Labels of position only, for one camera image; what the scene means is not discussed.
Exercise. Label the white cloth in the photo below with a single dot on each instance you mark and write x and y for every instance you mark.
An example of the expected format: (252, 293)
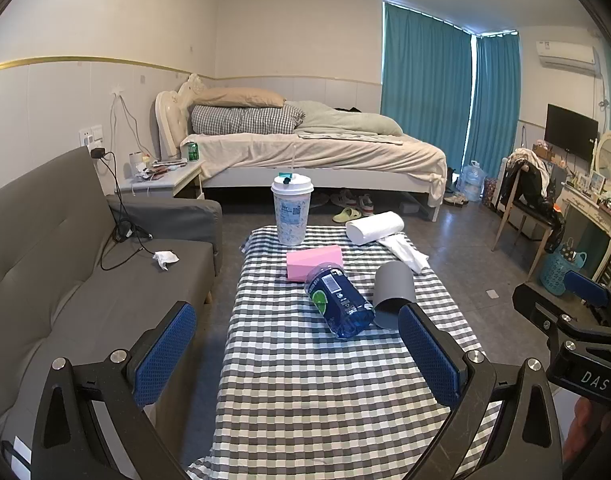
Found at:
(405, 255)

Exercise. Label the beige pillow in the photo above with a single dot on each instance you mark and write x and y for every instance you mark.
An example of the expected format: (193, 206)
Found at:
(238, 96)

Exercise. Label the crumpled white tissue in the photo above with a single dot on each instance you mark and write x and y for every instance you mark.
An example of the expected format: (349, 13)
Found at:
(165, 258)

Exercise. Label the chair with clothes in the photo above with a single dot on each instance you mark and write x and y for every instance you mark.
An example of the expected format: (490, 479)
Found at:
(528, 195)

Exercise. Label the person's right hand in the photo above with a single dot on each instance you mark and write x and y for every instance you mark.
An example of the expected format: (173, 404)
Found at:
(584, 420)

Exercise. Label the white nightstand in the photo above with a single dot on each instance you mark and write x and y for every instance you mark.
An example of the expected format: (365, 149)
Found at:
(165, 180)

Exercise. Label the white paper towel roll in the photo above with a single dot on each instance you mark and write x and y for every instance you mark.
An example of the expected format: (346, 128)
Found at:
(373, 227)

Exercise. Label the grey cup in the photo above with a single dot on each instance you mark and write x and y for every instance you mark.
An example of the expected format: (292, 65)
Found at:
(393, 287)

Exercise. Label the green can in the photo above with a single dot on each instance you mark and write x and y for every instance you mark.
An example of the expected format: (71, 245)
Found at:
(192, 152)

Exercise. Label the grey sofa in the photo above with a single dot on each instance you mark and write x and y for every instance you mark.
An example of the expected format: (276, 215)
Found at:
(60, 280)

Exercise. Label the clear water jug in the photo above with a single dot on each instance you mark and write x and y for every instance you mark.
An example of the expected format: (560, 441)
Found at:
(472, 181)

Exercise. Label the white air conditioner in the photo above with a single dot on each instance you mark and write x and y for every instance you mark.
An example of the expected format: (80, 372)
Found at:
(568, 54)

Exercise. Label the narrow teal curtain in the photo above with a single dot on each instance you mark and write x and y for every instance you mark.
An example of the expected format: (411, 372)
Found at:
(493, 100)

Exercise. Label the white wall socket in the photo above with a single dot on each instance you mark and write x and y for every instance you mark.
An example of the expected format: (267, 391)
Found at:
(91, 135)

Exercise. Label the green slipper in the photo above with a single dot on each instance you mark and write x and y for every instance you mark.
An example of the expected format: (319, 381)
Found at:
(345, 216)

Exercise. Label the blue laundry basket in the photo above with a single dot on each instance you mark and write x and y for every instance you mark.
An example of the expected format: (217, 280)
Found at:
(560, 272)

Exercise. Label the black television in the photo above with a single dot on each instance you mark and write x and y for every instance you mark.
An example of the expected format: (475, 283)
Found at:
(570, 132)

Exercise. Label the green blanket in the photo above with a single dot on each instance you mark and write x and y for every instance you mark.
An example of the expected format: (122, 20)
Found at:
(345, 120)

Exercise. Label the checked pillow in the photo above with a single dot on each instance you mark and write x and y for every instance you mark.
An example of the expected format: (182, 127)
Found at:
(245, 120)

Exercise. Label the grey sneaker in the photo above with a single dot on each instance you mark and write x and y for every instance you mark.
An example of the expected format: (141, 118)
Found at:
(366, 203)

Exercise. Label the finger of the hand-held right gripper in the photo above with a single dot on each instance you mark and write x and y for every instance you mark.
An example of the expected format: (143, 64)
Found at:
(540, 307)
(585, 285)

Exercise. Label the blue plastic bottle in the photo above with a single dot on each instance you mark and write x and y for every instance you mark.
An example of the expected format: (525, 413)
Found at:
(338, 300)

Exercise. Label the white lidded drink cup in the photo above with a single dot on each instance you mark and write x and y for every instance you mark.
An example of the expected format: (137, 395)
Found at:
(291, 215)

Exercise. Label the white dressing table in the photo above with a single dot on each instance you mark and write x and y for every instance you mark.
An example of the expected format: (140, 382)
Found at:
(588, 220)

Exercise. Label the pink sponge block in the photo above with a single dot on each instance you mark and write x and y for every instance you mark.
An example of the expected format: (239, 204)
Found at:
(313, 262)

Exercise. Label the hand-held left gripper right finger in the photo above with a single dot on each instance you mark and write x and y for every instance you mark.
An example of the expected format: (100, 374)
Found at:
(428, 355)

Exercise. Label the wide teal curtain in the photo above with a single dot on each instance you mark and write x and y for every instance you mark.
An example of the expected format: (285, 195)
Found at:
(425, 70)

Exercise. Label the white bed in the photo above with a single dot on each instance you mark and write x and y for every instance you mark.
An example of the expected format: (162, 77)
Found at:
(310, 160)

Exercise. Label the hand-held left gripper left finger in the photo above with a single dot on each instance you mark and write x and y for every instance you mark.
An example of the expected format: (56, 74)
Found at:
(165, 355)

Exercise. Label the checked tablecloth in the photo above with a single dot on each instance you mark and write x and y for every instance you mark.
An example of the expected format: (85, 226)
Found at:
(305, 400)

